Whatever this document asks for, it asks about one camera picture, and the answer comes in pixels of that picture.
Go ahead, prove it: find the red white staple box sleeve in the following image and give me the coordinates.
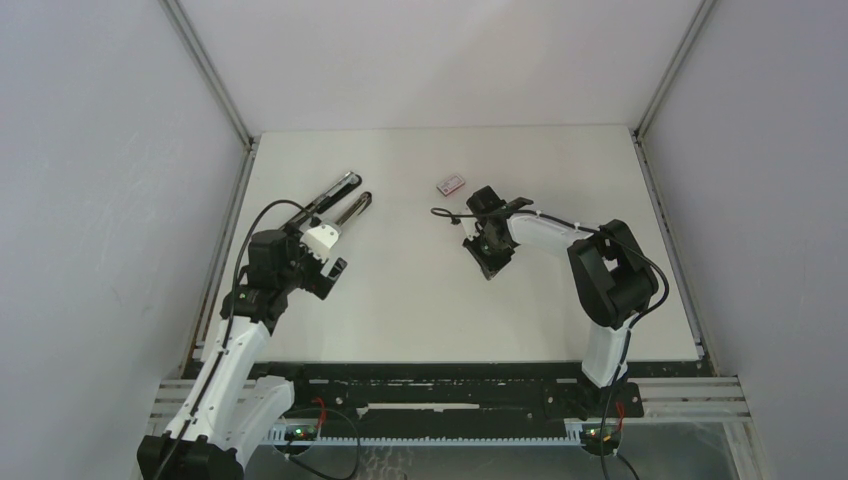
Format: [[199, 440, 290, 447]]
[[436, 174, 466, 197]]

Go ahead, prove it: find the black stapler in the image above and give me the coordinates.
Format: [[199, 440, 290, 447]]
[[287, 171, 363, 225]]

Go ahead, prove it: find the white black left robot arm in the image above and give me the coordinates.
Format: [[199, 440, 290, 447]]
[[137, 222, 347, 479]]

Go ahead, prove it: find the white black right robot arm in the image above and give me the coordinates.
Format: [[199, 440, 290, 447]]
[[456, 186, 660, 416]]

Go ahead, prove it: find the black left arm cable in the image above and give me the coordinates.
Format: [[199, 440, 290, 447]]
[[145, 198, 309, 480]]

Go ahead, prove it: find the aluminium frame rail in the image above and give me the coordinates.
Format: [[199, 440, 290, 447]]
[[148, 378, 753, 446]]

